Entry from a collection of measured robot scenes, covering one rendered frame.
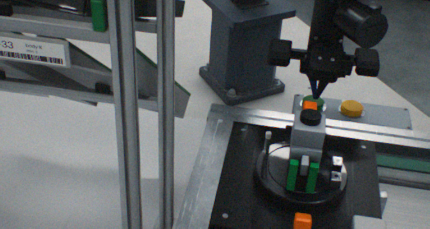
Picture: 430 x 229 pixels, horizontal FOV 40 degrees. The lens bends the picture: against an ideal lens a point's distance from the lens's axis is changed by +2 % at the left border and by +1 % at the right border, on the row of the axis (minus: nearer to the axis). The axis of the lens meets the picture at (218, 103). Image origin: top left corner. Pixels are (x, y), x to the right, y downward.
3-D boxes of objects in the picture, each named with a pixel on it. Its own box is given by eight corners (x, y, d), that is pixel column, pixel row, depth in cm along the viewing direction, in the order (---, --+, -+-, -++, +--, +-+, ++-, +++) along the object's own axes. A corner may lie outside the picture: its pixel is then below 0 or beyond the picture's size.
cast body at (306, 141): (290, 136, 88) (296, 99, 84) (319, 141, 88) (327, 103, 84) (287, 173, 82) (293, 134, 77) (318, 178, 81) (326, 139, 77)
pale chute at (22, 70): (29, 89, 102) (37, 65, 102) (97, 107, 98) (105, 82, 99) (-86, 41, 75) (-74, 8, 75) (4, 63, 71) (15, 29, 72)
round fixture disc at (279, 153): (258, 143, 95) (260, 134, 94) (345, 156, 94) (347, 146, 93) (248, 204, 84) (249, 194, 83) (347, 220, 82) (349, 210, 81)
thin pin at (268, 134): (260, 174, 86) (266, 130, 81) (265, 175, 86) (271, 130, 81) (260, 178, 86) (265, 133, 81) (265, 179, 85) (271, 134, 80)
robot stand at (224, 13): (252, 59, 138) (260, -19, 126) (285, 91, 128) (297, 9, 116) (198, 73, 132) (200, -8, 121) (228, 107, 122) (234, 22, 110)
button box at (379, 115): (290, 118, 113) (294, 91, 110) (401, 133, 111) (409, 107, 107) (288, 139, 108) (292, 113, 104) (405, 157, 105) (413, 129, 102)
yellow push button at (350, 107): (339, 106, 108) (341, 98, 107) (361, 109, 108) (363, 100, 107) (339, 119, 105) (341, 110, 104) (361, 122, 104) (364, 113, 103)
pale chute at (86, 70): (112, 101, 100) (120, 76, 101) (183, 119, 97) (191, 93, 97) (28, 56, 73) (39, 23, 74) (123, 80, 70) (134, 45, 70)
